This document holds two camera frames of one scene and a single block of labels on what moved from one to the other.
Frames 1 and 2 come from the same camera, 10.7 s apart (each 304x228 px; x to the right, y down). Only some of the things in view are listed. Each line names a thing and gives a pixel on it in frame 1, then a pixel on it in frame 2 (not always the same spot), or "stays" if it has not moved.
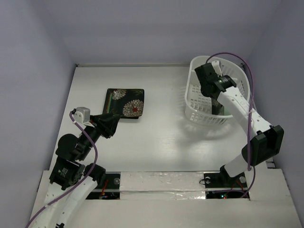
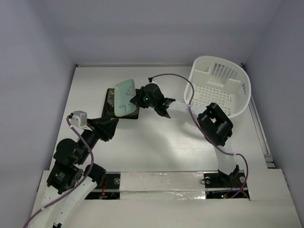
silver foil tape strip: (158, 185) stays
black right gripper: (217, 108) → (140, 97)
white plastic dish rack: (198, 107) stays
